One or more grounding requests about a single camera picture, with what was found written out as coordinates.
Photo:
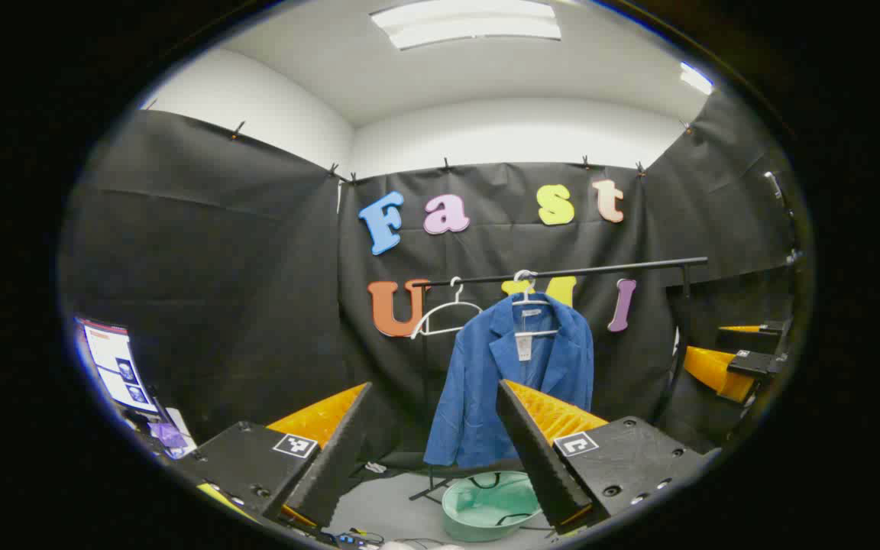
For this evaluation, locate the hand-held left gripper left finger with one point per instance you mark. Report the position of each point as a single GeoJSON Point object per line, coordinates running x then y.
{"type": "Point", "coordinates": [341, 458]}

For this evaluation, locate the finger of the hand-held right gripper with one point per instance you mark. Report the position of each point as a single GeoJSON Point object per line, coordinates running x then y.
{"type": "Point", "coordinates": [772, 336]}
{"type": "Point", "coordinates": [707, 370]}

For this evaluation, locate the small white object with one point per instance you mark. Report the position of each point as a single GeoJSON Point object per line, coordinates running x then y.
{"type": "Point", "coordinates": [375, 467]}

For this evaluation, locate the purple object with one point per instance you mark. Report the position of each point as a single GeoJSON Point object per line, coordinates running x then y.
{"type": "Point", "coordinates": [169, 435]}

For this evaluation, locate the black clothes rack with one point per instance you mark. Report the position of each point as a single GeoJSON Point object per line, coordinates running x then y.
{"type": "Point", "coordinates": [623, 267]}

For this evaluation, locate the black backdrop cloth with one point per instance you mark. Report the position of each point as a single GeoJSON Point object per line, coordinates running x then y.
{"type": "Point", "coordinates": [218, 305]}

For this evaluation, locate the white plastic hanger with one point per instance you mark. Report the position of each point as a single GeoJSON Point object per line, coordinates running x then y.
{"type": "Point", "coordinates": [456, 298]}

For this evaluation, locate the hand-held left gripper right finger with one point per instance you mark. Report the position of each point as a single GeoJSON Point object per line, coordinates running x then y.
{"type": "Point", "coordinates": [539, 466]}

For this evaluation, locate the large ceiling light panel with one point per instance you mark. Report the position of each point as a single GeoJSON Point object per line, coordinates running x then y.
{"type": "Point", "coordinates": [463, 23]}

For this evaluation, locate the black metal stand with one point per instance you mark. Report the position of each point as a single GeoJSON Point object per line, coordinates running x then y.
{"type": "Point", "coordinates": [774, 187]}

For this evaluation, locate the green laundry hamper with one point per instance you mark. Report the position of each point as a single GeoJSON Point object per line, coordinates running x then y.
{"type": "Point", "coordinates": [486, 508]}

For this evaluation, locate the white hanger with taped hook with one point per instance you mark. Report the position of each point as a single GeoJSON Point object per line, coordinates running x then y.
{"type": "Point", "coordinates": [539, 333]}

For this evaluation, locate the computer monitor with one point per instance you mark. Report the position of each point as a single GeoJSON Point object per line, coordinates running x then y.
{"type": "Point", "coordinates": [115, 363]}

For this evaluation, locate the small ceiling light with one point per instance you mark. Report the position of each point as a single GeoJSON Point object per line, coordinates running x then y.
{"type": "Point", "coordinates": [696, 78]}

